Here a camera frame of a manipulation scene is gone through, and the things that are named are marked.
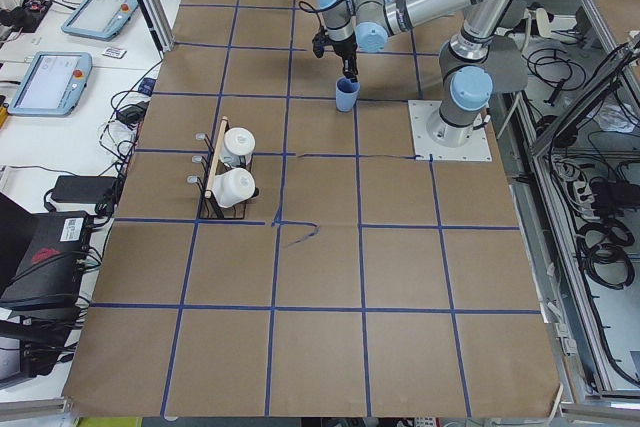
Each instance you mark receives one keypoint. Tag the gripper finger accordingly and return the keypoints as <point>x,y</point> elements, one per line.
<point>353,70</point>
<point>346,70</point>

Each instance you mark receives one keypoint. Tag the black power brick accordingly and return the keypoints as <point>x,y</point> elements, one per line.
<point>83,189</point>

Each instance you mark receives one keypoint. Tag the upper blue teach pendant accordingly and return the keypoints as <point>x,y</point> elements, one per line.
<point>99,19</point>

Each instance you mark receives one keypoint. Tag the white mug on rack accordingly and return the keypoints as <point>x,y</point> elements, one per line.
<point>233,187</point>

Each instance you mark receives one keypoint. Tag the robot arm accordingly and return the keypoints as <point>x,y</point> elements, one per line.
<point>475,63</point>

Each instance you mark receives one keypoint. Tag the blue teach pendant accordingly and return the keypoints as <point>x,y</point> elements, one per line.
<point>99,19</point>
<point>52,85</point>

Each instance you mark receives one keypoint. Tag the black computer box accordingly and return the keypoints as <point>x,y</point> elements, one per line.
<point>40,255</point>

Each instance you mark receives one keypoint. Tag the blue-grey plastic cup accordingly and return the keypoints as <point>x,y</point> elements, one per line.
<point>346,94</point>

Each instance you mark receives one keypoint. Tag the wooden rack handle rod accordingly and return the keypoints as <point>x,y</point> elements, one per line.
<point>213,165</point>

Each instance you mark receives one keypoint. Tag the black wire mug rack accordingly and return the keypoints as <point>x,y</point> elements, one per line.
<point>209,209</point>

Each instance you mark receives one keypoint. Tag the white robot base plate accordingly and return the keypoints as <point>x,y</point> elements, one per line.
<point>435,140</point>

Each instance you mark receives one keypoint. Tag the lower blue teach pendant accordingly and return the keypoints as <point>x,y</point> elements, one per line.
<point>52,85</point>

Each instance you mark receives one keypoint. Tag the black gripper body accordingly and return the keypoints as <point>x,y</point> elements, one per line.
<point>344,49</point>

